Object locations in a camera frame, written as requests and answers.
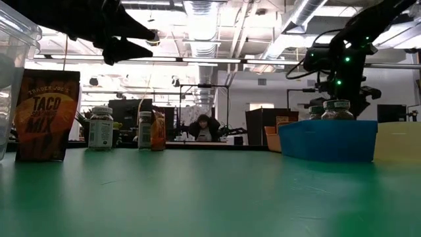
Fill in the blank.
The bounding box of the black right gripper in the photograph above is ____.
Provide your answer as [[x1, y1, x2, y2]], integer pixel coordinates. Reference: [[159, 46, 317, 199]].
[[309, 77, 382, 109]]

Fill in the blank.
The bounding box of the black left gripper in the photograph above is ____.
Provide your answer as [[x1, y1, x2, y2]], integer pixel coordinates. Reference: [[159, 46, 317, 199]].
[[65, 0, 156, 66]]

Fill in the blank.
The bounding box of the white lid glass spice jar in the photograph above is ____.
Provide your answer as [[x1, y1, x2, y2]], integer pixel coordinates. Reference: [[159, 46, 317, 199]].
[[87, 105, 114, 152], [137, 111, 153, 151]]

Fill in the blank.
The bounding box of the Taco seasoning mix packet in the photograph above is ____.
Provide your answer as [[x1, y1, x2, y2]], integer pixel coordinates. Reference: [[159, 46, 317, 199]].
[[150, 109, 166, 152], [14, 68, 82, 163]]

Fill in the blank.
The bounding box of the black ceiling dome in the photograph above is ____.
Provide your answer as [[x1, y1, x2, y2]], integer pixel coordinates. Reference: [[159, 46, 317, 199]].
[[146, 31, 161, 47]]

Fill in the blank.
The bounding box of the black monitor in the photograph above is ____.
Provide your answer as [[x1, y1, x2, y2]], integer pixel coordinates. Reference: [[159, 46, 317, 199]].
[[377, 104, 407, 123]]

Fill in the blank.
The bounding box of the blue plastic bin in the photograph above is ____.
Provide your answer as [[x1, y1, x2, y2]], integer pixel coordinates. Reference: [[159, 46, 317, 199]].
[[278, 119, 379, 163]]

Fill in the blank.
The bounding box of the yellow plastic bin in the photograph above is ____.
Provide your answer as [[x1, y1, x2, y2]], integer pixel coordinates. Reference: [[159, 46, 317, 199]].
[[372, 121, 421, 163]]

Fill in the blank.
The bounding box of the black background screen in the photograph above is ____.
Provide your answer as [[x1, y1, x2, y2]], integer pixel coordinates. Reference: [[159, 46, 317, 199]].
[[108, 98, 154, 131]]

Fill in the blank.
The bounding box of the orange plastic bin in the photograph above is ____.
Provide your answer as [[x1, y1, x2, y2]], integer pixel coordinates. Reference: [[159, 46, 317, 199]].
[[264, 120, 299, 153]]

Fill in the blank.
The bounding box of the black partition panel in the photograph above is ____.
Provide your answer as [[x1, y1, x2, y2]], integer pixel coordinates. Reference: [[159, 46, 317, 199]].
[[245, 107, 299, 147]]

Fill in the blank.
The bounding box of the clear plastic container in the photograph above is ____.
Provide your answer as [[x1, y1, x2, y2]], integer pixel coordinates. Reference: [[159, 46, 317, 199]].
[[0, 0, 43, 161]]

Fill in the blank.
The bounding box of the person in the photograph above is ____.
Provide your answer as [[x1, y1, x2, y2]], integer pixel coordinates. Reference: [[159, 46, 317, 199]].
[[188, 113, 222, 143]]

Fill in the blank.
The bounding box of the black gantry frame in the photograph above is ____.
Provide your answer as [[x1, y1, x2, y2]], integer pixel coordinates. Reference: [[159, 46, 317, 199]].
[[286, 88, 318, 110], [178, 83, 230, 143]]

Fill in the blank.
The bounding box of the overhead frame beam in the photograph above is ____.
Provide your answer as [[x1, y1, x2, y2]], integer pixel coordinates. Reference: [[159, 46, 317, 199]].
[[32, 55, 421, 70]]

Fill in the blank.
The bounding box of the silver ventilation duct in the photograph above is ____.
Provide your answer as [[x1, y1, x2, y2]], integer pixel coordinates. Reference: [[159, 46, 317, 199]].
[[282, 0, 330, 35]]

